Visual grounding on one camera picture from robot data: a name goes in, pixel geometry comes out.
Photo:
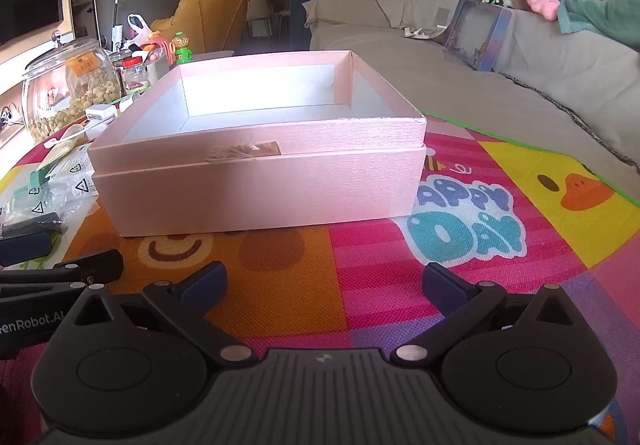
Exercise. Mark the green gumball toy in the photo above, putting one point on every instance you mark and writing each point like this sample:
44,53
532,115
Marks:
182,50

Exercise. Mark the clear plastic bag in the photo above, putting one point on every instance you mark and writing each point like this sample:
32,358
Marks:
70,190

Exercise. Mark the grey sofa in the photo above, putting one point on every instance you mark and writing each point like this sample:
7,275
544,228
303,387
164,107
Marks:
500,90

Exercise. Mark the pink plush toy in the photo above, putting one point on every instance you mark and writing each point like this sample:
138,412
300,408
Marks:
542,2

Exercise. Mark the white toy plane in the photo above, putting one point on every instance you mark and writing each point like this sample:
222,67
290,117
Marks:
422,32

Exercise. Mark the red lid plastic jar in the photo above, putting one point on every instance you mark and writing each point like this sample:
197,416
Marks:
135,75

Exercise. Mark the white plastic bag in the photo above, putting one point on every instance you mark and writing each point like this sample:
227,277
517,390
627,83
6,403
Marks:
142,30

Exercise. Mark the white stick vacuum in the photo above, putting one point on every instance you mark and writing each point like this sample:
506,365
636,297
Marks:
117,25

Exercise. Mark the glass jar of peanuts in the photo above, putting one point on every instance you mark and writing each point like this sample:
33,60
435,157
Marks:
75,90

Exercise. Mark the green plush toy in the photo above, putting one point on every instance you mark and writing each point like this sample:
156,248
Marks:
595,17

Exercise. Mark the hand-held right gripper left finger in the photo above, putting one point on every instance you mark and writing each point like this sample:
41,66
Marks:
205,282

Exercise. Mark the dark blue cabinet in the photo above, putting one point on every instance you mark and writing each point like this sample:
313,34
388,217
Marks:
350,5

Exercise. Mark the teal packaged item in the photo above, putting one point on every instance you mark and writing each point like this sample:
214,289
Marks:
37,177

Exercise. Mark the colourful cartoon printed mat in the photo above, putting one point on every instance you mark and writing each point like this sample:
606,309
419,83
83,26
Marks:
400,250

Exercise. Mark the white dining chair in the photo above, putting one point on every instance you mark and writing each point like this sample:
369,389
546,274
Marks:
260,17

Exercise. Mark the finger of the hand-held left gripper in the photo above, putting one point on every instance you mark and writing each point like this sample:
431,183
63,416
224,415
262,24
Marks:
25,247
95,262

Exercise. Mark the black object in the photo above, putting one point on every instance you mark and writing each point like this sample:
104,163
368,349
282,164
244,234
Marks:
35,224

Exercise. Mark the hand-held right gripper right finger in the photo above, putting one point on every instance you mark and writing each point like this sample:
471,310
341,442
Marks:
442,285

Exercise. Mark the yellow armchair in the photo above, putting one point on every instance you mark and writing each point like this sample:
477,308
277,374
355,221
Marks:
210,10

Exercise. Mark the pink cardboard box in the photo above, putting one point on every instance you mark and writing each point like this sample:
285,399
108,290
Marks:
250,195

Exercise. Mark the white charger adapter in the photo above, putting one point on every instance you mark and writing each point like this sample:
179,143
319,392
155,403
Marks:
100,114

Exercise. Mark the blue picture box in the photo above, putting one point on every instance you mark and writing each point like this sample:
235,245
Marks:
475,32

